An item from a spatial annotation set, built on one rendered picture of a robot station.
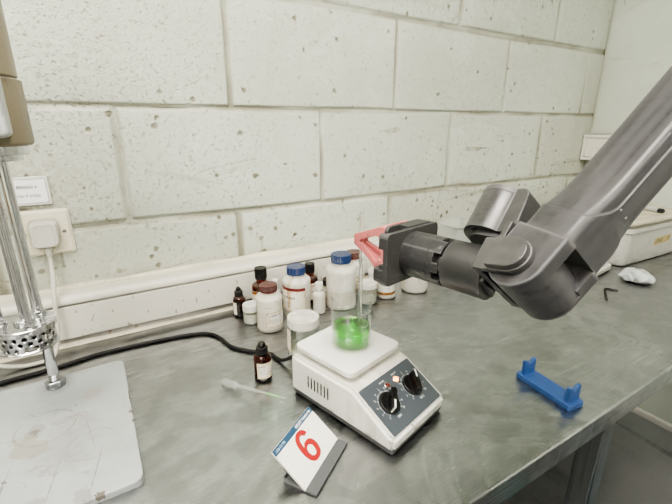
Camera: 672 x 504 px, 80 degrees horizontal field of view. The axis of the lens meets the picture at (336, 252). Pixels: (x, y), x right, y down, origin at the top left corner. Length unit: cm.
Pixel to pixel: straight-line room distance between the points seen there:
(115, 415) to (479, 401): 55
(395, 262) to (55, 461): 49
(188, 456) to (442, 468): 33
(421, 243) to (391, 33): 78
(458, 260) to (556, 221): 10
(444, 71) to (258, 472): 109
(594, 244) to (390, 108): 82
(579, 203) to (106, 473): 60
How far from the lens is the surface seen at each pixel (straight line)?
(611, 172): 44
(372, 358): 61
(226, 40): 96
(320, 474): 56
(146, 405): 72
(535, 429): 68
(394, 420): 58
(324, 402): 63
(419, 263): 47
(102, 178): 90
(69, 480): 63
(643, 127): 47
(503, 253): 39
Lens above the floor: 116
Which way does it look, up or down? 18 degrees down
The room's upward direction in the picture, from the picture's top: straight up
